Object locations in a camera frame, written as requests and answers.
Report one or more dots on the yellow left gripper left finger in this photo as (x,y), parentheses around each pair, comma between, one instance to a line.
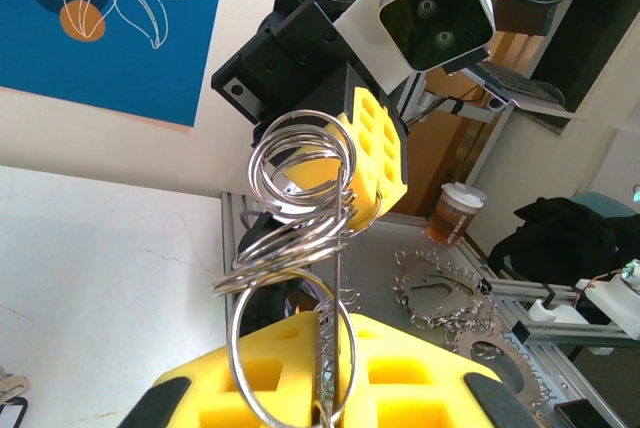
(200,388)

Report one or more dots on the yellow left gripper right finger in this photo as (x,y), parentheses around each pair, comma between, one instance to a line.
(425,378)

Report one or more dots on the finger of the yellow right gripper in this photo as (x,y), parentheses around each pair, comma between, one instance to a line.
(392,153)
(370,163)

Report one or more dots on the brown wooden cabinet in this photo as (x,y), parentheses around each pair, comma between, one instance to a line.
(440,158)

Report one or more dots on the pile of silver sprockets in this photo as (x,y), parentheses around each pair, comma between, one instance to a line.
(450,298)

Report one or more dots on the clear cup with brown drink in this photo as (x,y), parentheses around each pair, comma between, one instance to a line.
(452,218)

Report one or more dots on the large silver sprocket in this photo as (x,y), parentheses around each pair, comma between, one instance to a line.
(520,373)

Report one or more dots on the black keyboard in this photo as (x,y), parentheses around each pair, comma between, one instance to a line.
(520,83)

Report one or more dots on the blue poster with orange circle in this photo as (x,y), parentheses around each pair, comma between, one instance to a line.
(150,73)

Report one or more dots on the black bag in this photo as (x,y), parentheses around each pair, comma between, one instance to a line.
(550,243)

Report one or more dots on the silver key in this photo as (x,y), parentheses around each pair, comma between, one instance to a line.
(12,385)

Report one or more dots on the black key tag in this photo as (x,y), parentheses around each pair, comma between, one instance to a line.
(10,415)

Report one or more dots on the white plastic block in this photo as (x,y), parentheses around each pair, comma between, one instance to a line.
(610,308)

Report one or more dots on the teal chair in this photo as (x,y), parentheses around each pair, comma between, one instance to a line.
(595,200)

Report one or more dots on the aluminium extrusion rail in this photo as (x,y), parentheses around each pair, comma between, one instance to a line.
(550,335)

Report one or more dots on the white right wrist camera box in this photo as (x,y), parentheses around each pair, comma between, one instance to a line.
(430,23)

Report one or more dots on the aluminium frame rail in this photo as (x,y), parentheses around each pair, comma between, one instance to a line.
(565,373)

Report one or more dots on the grooved aluminium mounting rail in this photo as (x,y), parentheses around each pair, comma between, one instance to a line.
(230,228)

